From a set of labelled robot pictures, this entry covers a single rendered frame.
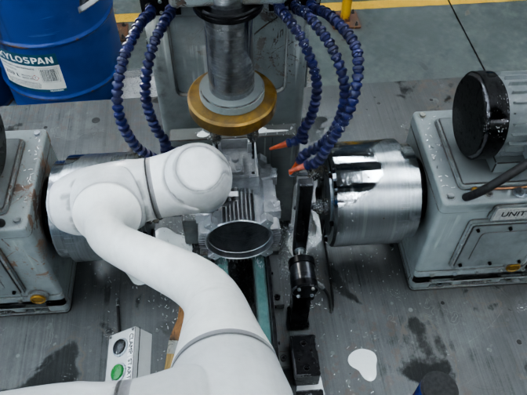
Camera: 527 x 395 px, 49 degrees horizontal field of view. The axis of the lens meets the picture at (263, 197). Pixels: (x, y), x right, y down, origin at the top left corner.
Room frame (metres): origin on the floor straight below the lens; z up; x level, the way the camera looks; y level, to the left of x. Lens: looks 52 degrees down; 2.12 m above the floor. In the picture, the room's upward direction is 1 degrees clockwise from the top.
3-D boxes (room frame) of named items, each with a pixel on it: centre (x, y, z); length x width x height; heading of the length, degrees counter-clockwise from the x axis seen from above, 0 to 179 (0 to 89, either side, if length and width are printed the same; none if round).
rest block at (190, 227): (0.90, 0.18, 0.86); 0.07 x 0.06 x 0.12; 95
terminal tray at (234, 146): (0.88, 0.07, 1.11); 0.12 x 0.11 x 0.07; 5
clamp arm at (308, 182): (0.72, -0.08, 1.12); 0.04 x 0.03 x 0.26; 5
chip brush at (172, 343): (0.60, 0.20, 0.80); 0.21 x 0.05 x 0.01; 177
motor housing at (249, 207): (0.84, 0.06, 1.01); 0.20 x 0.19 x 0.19; 5
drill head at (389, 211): (0.87, -0.27, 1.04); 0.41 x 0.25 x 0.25; 95
